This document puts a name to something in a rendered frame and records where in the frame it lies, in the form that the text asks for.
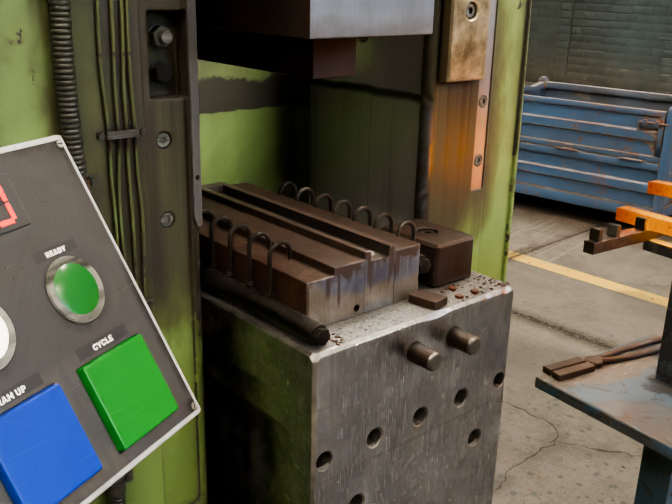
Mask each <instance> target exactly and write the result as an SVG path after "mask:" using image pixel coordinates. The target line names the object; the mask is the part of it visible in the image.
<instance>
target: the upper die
mask: <svg viewBox="0 0 672 504"><path fill-rule="evenodd" d="M433 17H434V0H196V26H201V27H210V28H218V29H227V30H235V31H244V32H252V33H261V34H269V35H278V36H286V37H295V38H303V39H330V38H354V37H379V36H403V35H428V34H432V33H433Z"/></svg>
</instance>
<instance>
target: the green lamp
mask: <svg viewBox="0 0 672 504"><path fill-rule="evenodd" d="M54 287H55V292H56V294H57V297H58V299H59V300H60V302H61V303H62V304H63V305H64V306H65V308H67V309H68V310H69V311H71V312H73V313H76V314H80V315H81V314H88V313H90V312H91V311H93V310H94V309H95V307H96V306H97V304H98V300H99V289H98V285H97V283H96V280H95V279H94V277H93V275H92V274H91V273H90V272H89V271H88V270H87V269H86V268H84V267H83V266H81V265H79V264H75V263H68V264H64V265H63V266H61V267H60V268H59V269H58V270H57V272H56V274H55V278H54Z"/></svg>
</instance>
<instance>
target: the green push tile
mask: <svg viewBox="0 0 672 504"><path fill-rule="evenodd" d="M76 372H77V374H78V376H79V377H80V379H81V381H82V383H83V385H84V387H85V389H86V391H87V393H88V395H89V396H90V398H91V400H92V402H93V404H94V406H95V408H96V410H97V412H98V414H99V415H100V417H101V419H102V421H103V423H104V425H105V427H106V429H107V431H108V433H109V434H110V436H111V438H112V440H113V442H114V444H115V446H116V448H117V450H118V452H122V451H125V450H127V449H128V448H129V447H131V446H132V445H133V444H134V443H136V442H137V441H138V440H140V439H141V438H142V437H143V436H145V435H146V434H147V433H148V432H150V431H151V430H152V429H154V428H155V427H156V426H157V425H159V424H160V423H161V422H163V421H164V420H165V419H166V418H168V417H169V416H170V415H171V414H173V413H174V412H175V411H177V409H178V405H177V403H176V401H175V399H174V397H173V395H172V393H171V391H170V389H169V387H168V385H167V383H166V381H165V379H164V378H163V376H162V374H161V372H160V370H159V368H158V366H157V364H156V362H155V360H154V358H153V356H152V354H151V352H150V350H149V348H148V346H147V345H146V343H145V341H144V339H143V337H142V335H141V334H136V335H134V336H132V337H129V338H128V339H126V340H124V341H123V342H121V343H119V344H118V345H116V346H114V347H113V348H111V349H109V350H108V351H106V352H104V353H103V354H101V355H99V356H98V357H96V358H94V359H93V360H91V361H89V362H88V363H86V364H84V365H83V366H81V367H79V368H77V369H76Z"/></svg>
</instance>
